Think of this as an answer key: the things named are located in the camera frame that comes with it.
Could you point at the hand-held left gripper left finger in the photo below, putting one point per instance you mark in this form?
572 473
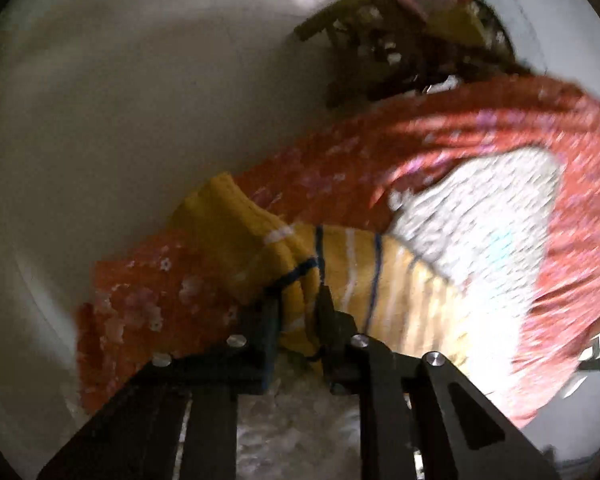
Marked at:
269 331

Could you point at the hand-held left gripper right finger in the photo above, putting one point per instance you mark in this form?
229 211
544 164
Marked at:
325 321

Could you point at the yellow striped small garment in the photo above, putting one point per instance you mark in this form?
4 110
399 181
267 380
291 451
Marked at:
330 265

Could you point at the pile of mixed clothes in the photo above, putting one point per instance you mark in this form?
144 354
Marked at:
405 25

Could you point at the white textured cloth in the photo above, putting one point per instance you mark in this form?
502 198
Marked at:
472 220

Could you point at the orange floral cloth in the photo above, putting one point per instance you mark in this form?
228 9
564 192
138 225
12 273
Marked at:
430 125

